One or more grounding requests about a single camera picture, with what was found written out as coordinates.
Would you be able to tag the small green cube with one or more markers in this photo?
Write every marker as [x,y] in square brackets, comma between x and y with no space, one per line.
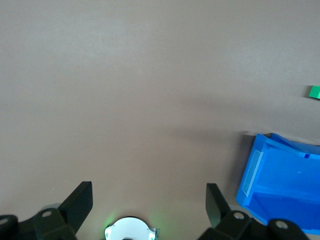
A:
[314,92]

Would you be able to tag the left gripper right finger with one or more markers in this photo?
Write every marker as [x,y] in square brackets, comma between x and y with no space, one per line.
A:
[237,227]

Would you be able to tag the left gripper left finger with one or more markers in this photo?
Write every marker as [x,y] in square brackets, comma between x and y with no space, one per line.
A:
[50,225]

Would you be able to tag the blue plastic storage bin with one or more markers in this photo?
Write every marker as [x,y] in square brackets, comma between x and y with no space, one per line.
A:
[280,180]

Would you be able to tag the brown table mat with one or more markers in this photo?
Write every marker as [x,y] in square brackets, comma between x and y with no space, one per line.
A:
[125,87]

